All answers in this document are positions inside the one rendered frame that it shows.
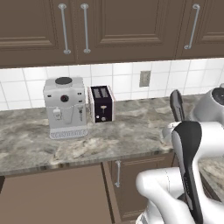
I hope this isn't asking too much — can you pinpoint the brown lower cabinet panel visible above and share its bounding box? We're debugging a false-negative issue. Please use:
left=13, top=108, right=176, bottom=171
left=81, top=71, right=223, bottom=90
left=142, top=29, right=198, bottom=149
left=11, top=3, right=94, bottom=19
left=0, top=164, right=114, bottom=224

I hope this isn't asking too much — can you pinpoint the silver cupboard handle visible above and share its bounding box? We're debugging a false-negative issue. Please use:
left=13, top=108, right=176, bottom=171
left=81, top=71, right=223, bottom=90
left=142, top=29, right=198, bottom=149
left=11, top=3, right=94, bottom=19
left=183, top=3, right=201, bottom=51
left=57, top=3, right=72, bottom=55
left=114, top=159, right=122, bottom=189
left=80, top=3, right=92, bottom=54

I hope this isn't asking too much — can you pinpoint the wide brown wall cupboard door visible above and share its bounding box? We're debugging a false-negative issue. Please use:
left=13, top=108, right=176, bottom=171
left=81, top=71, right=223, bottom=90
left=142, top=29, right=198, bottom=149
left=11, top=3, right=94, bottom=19
left=70, top=0, right=186, bottom=66

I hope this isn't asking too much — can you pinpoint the black and white toaster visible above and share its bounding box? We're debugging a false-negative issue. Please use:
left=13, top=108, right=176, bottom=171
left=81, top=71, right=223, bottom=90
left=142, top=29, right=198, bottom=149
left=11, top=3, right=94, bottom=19
left=87, top=85, right=116, bottom=124

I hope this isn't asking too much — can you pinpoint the grey wall outlet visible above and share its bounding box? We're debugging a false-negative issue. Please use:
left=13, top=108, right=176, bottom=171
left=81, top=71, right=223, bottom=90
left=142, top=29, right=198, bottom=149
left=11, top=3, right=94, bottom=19
left=138, top=70, right=152, bottom=88

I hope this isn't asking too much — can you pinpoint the brown lower cupboard door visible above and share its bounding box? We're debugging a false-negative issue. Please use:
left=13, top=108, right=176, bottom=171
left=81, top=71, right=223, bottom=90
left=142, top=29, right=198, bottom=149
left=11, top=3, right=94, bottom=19
left=108, top=152, right=179, bottom=224

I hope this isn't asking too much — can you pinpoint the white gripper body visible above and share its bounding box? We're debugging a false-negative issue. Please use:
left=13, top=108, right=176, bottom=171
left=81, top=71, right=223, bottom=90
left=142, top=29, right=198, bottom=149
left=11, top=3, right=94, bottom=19
left=161, top=122, right=179, bottom=144

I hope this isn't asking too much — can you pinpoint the silver lower cupboard handle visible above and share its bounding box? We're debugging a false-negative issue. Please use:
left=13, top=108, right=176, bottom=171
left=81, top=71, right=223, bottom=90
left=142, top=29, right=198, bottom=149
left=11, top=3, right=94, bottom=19
left=114, top=159, right=122, bottom=189

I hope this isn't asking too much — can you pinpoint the white coffee machine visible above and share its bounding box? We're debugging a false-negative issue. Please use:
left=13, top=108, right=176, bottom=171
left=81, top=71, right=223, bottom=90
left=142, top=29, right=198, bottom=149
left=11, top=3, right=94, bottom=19
left=42, top=76, right=89, bottom=140

